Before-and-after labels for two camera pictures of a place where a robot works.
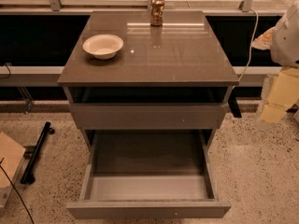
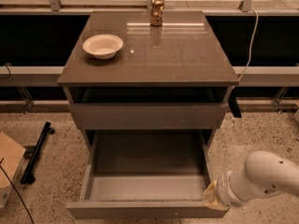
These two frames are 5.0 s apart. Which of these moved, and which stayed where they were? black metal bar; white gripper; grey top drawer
Moved: white gripper
Stayed: black metal bar; grey top drawer
